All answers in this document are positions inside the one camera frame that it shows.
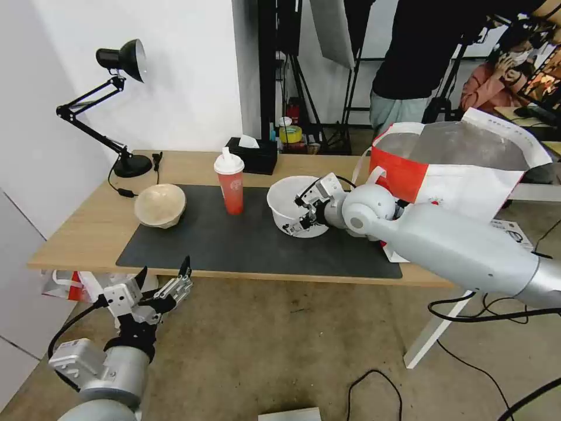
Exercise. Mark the pale grey frame bar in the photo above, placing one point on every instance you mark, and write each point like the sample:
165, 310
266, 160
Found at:
537, 192

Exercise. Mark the black metal shelf frame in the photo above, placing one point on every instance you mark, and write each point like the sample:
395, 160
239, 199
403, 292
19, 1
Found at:
267, 66

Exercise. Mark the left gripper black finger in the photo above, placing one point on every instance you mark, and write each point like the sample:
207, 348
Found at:
142, 280
175, 291

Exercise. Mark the white printed leaflet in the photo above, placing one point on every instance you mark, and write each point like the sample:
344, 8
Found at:
510, 232

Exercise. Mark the white reflector board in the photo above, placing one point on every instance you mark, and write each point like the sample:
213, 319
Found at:
337, 30

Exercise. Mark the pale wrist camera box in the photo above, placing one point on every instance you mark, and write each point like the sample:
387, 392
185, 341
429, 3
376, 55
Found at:
122, 299
304, 199

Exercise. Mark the red and white takeout bag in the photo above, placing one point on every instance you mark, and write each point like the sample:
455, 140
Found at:
456, 180

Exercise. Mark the black desk lamp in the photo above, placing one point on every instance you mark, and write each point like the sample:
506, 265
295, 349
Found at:
129, 166

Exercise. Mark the pale grey flat box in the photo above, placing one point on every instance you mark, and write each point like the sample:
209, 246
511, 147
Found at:
289, 415

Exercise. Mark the white table leg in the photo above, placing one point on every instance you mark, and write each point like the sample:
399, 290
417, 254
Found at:
431, 329

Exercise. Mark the yellow tape roll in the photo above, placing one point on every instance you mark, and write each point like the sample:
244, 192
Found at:
290, 133

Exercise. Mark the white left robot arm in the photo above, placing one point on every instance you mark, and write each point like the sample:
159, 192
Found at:
109, 386

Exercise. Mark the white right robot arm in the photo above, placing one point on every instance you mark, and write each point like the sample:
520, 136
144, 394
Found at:
438, 245

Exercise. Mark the small white roll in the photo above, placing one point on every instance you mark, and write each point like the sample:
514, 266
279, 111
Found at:
285, 121

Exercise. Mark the black tissue box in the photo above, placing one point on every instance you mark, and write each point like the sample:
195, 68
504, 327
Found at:
258, 160

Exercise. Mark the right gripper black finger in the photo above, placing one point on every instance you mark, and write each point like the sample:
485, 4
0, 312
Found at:
300, 229
303, 217

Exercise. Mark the black desk mat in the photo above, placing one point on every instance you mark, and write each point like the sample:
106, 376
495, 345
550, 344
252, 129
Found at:
219, 245

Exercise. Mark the white paper bowl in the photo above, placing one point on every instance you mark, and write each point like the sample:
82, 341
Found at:
282, 201

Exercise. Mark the small brown tape roll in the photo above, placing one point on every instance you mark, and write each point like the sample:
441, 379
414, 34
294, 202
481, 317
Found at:
313, 149

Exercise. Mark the wooden table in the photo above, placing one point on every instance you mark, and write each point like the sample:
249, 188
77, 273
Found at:
87, 228

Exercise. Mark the person with face mask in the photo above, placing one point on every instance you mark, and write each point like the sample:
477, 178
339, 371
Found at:
486, 85

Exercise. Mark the red box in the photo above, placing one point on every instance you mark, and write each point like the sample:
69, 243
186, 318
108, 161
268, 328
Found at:
293, 112

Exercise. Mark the red and white paper bag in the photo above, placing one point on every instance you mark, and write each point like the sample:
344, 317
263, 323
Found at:
65, 285

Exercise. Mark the white tissue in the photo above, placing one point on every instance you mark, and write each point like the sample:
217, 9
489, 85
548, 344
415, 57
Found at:
248, 141

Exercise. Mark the red cup with white lid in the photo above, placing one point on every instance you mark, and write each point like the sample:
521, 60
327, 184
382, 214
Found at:
231, 188

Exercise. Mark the beige paper bowl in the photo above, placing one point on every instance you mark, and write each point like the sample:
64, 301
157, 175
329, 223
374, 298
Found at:
160, 206

